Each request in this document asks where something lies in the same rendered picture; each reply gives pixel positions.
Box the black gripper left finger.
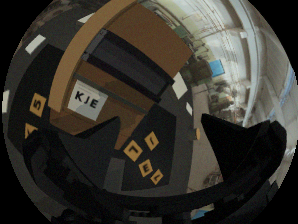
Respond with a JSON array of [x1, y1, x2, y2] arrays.
[[43, 116, 121, 190]]

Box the tan letter tile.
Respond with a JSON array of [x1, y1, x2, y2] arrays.
[[138, 160, 152, 177], [145, 132, 158, 151], [124, 140, 142, 161], [150, 169, 164, 184], [29, 92, 47, 117], [25, 124, 37, 139]]

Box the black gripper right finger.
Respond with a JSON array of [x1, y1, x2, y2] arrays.
[[201, 113, 271, 181]]

